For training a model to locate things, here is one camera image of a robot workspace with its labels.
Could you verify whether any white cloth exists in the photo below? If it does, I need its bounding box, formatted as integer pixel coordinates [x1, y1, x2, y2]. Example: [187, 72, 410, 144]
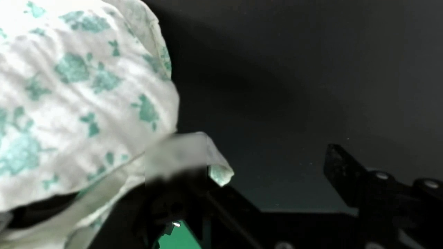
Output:
[0, 0, 235, 249]

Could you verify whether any green backdrop curtain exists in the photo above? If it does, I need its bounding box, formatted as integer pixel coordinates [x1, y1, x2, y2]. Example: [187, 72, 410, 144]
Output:
[158, 220, 201, 249]

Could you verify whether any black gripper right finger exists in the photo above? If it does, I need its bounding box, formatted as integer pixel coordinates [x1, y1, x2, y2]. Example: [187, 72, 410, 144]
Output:
[322, 142, 443, 249]

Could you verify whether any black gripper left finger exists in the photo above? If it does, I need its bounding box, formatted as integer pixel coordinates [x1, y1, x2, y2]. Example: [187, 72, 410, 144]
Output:
[88, 167, 260, 249]

